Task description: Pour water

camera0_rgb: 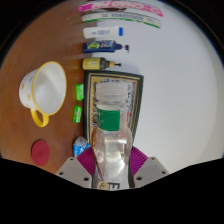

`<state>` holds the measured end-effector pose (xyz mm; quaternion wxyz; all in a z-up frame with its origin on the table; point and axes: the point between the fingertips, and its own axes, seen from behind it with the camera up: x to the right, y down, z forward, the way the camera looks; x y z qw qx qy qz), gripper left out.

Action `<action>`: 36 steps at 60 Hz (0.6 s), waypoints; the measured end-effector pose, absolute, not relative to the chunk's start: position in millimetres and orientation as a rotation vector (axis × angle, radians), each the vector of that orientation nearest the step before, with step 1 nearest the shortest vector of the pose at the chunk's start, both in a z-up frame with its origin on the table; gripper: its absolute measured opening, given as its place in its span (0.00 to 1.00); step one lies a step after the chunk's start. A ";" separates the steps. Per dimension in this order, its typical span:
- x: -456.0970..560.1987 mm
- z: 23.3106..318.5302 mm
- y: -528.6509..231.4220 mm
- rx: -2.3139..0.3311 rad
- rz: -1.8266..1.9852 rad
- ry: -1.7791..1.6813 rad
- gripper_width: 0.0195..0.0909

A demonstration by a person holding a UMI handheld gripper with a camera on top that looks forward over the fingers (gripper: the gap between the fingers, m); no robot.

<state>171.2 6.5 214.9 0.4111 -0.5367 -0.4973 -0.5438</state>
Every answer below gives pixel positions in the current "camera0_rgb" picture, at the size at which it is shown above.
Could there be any flat round red coaster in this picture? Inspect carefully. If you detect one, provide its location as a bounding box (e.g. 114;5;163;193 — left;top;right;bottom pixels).
31;139;51;167

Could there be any framed group photo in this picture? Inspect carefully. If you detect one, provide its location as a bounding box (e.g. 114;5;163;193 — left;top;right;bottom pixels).
82;70;145;148

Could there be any white mug with yellow handle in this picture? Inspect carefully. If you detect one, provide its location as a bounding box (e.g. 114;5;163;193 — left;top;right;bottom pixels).
18;60;68;128

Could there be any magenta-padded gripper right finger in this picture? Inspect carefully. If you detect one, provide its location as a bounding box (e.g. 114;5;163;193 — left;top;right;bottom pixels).
128;145;170;189

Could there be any amber pump bottle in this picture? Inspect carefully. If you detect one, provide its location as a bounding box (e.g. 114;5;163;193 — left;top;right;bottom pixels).
81;57;122;71

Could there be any clear green-labelled drink bottle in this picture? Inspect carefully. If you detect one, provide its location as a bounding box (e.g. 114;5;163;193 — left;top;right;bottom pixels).
90;80;134;191

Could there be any dark blue pump bottle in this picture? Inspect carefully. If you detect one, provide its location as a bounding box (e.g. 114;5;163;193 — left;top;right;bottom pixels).
82;40;130;54

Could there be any blue tissue pack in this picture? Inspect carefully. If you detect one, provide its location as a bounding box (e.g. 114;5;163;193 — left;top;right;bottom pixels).
72;135;91;158

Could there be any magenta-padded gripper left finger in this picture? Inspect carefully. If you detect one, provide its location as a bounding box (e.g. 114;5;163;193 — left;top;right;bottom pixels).
55;146;98;190

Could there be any white bottle with blue cap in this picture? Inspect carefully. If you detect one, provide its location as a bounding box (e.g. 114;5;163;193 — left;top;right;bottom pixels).
82;25;124;40

